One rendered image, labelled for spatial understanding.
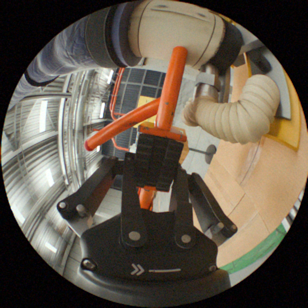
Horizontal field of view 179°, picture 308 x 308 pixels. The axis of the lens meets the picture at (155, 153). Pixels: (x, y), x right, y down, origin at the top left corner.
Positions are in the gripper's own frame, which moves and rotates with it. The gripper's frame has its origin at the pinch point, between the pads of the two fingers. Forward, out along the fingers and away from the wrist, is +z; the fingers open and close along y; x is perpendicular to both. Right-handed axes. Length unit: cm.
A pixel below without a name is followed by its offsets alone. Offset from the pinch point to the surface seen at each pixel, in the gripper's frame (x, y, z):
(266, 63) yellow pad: 18.5, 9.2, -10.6
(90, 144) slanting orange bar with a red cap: 0.7, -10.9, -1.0
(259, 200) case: -2.7, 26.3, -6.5
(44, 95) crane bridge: 27, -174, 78
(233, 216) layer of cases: -40, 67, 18
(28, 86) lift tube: 15.4, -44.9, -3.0
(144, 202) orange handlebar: -6.7, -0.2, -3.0
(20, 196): -317, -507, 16
